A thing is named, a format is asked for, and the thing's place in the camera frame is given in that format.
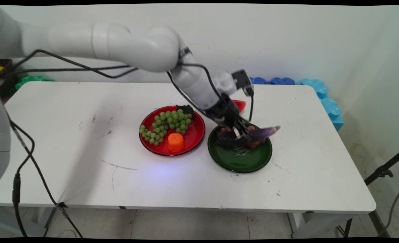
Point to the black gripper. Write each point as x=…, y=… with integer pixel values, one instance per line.
x=224, y=113

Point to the purple toy eggplant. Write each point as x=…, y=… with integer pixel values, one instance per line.
x=263, y=132

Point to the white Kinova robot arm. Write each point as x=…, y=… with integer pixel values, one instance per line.
x=118, y=44

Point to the red grape bunch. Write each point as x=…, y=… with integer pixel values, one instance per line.
x=256, y=144

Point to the toy watermelon slice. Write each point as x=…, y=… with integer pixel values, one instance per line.
x=241, y=105

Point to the dark green round plate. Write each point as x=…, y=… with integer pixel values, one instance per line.
x=240, y=160

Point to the red round plate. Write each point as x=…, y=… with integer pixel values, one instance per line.
x=194, y=133

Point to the dark blue foam mat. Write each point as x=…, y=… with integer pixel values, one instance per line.
x=282, y=81
x=257, y=81

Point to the dark green toy leaf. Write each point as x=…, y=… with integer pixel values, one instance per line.
x=186, y=109

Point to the orange toy fruit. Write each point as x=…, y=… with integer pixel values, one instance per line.
x=176, y=142

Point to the green grape bunch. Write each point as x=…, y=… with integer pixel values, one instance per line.
x=172, y=122

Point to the light blue foam mat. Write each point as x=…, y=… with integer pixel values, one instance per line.
x=327, y=101

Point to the black tripod stand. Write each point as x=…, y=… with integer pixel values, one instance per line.
x=383, y=172

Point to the black metal table leg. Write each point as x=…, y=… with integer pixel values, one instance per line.
x=376, y=222

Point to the green foam mat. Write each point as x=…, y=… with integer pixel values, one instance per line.
x=30, y=81

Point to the dark woven basket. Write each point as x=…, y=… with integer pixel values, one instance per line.
x=5, y=63

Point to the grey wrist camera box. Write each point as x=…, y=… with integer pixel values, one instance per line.
x=242, y=82

